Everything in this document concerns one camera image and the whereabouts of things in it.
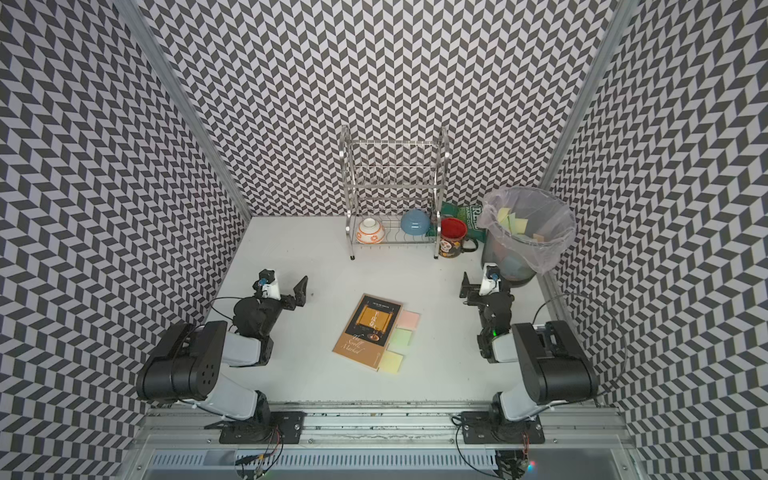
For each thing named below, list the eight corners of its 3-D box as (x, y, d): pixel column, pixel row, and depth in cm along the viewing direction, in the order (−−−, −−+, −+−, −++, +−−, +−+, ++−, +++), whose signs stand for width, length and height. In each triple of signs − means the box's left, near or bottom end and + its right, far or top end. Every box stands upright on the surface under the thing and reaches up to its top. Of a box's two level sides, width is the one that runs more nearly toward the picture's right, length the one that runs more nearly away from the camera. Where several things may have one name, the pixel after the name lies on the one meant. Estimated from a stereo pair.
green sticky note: (387, 350, 88) (387, 346, 86) (394, 330, 92) (394, 326, 90) (405, 355, 87) (406, 351, 85) (411, 335, 91) (412, 331, 89)
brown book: (333, 354, 86) (332, 352, 84) (363, 294, 99) (362, 291, 97) (378, 371, 83) (377, 368, 81) (402, 306, 96) (402, 303, 94)
